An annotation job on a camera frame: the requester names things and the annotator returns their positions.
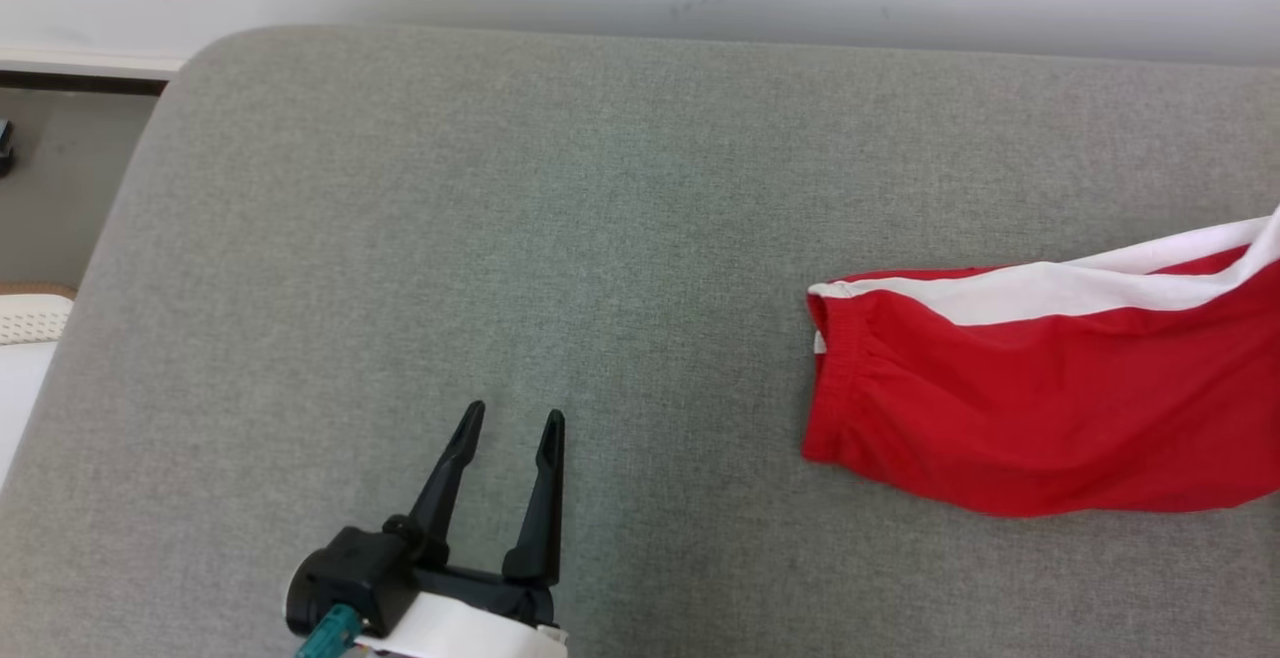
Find white skirting board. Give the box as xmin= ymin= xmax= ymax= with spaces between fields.
xmin=0 ymin=46 xmax=191 ymax=96

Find red shorts with white stripe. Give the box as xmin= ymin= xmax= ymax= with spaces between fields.
xmin=802 ymin=203 xmax=1280 ymax=519

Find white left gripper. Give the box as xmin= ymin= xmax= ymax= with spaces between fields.
xmin=354 ymin=399 xmax=570 ymax=658

